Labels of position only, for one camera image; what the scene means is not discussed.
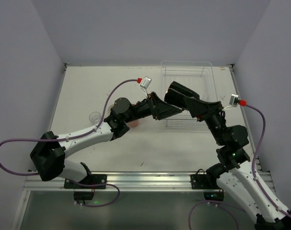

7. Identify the pink plastic cup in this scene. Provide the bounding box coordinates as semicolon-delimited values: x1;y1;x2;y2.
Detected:
128;103;140;127

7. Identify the black metal mug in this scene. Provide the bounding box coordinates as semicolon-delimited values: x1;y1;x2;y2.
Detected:
164;81;200;110

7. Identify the clear faceted glass cup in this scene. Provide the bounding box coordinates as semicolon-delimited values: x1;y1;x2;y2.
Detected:
89;112;101;125

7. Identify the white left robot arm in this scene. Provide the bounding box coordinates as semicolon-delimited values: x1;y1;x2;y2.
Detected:
30;92;183;182

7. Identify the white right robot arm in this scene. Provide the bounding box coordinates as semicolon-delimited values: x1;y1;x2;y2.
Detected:
184;97;291;230

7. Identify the right black controller box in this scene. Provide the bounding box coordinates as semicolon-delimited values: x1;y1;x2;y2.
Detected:
203;192;224;202

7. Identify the black controller box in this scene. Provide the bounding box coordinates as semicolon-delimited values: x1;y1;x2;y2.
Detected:
203;192;224;202
73;191;94;203

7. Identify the left black controller box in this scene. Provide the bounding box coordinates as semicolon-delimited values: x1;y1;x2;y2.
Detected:
73;191;94;203

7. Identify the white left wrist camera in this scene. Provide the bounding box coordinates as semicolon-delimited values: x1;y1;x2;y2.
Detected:
138;76;152;95

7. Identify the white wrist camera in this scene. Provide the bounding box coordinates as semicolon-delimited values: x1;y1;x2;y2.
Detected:
223;94;240;111
138;76;152;95

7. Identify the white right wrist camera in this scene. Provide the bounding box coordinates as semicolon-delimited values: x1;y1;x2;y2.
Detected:
223;94;240;111

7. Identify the clear wire dish rack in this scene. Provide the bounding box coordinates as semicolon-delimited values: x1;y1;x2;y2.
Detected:
161;60;218;131

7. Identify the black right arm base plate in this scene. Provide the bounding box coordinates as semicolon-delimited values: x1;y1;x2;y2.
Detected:
190;173;234;190

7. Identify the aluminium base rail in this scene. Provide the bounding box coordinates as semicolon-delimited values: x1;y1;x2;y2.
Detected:
23;170;275;192

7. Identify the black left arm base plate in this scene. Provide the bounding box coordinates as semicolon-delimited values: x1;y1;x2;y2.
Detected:
64;174;107;189

